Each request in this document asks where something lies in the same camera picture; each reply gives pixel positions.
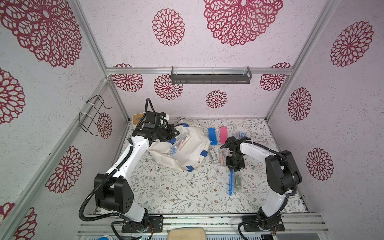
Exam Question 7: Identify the floral table mat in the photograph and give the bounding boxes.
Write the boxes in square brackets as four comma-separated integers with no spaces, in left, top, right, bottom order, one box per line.
[115,118,308,214]

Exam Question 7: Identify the clear case with pink pens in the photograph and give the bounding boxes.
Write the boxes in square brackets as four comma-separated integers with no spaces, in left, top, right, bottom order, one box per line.
[219,148,230,167]

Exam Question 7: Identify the pink plastic pencil case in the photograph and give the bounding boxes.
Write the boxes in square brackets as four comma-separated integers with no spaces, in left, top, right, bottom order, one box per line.
[220,127,228,144]

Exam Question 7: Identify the clear case with blue compass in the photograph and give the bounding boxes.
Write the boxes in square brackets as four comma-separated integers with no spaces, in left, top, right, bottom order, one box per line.
[239,132,247,139]

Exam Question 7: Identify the clear box with barcode label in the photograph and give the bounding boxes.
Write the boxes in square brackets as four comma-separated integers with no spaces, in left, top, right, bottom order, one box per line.
[209,149,219,165]

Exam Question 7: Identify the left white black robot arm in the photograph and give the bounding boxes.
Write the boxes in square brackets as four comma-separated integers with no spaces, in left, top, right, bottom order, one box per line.
[79,99,180,232]

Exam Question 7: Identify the blue plastic box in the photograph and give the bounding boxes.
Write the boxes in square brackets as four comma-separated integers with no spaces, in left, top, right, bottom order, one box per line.
[208,128,218,146]

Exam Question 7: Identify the black wire wall rack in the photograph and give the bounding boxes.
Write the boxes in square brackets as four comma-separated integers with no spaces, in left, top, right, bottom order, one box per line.
[78,95,113,139]

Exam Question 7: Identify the white canvas cartoon tote bag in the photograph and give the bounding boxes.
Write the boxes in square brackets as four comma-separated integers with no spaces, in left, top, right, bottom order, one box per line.
[149,122,211,172]

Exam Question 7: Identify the beige cushioned pad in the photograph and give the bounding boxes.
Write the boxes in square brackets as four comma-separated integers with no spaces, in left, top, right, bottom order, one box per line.
[168,227,207,240]

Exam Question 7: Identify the clear plastic compass set case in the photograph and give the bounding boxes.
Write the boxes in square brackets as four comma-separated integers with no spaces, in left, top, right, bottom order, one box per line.
[231,130,240,139]

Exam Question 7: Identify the clear case with green item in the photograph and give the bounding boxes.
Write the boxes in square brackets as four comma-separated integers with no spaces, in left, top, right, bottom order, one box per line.
[234,171,243,193]

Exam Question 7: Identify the white wooden-top tissue box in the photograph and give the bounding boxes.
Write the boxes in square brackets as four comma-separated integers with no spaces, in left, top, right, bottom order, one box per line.
[132,113,145,125]

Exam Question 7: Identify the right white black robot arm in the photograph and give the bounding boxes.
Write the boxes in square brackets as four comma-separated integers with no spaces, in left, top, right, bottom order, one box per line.
[220,137,302,240]

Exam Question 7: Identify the long blue pencil case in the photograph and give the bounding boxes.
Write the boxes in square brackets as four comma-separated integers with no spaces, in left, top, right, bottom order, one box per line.
[229,170,234,196]

